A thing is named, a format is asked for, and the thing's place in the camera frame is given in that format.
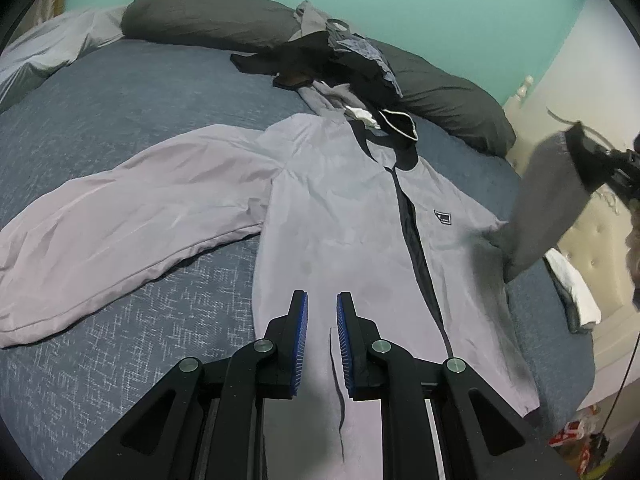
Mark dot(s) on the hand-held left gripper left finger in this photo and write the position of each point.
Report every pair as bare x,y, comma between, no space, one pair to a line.
299,345

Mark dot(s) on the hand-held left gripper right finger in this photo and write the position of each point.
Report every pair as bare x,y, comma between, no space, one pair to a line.
345,345

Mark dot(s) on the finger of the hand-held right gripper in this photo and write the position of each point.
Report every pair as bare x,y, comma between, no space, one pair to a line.
607,165

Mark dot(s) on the light grey jacket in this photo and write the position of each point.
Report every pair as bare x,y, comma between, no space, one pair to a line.
325,210

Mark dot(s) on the person's right hand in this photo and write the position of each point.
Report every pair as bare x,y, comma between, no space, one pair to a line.
634,255

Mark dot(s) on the cream tufted headboard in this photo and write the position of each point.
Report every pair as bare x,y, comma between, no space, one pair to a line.
600,240

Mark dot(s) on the folded white shirt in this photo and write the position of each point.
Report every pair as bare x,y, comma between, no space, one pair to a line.
575,280

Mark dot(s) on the blue patterned bed sheet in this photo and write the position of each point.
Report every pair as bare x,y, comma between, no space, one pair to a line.
125,360

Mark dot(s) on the small white garment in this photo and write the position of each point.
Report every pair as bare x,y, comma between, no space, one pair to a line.
362,115

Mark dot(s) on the red white packet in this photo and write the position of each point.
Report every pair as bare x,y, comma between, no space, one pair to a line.
570,430

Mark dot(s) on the blue striped garment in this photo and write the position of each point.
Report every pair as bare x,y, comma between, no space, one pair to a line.
372,55

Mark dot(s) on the dark grey long pillow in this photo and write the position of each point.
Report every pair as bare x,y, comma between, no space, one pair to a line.
200,20

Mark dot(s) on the light grey blanket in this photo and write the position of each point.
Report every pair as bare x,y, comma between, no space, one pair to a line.
55,45

